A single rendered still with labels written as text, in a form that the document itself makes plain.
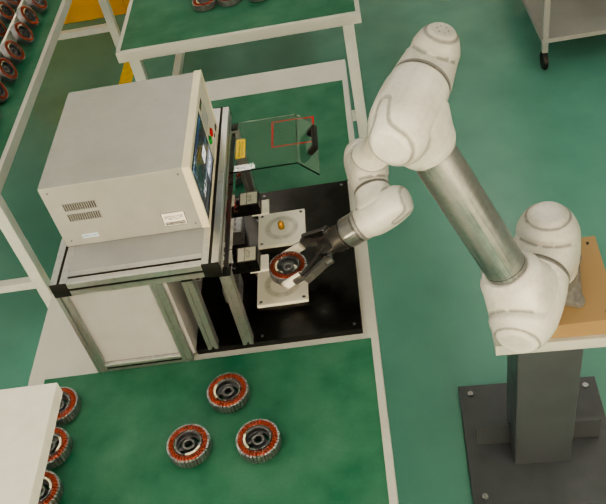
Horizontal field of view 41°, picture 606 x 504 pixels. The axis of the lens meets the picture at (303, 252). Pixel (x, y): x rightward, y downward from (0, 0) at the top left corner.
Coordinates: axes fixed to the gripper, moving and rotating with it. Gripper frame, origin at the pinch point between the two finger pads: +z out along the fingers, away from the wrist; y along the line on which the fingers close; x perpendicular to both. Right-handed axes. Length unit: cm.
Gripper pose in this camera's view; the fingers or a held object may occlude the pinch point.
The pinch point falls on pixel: (289, 267)
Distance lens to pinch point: 232.7
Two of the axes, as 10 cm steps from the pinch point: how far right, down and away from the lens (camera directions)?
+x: -6.3, -5.4, -5.5
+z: -7.7, 4.7, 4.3
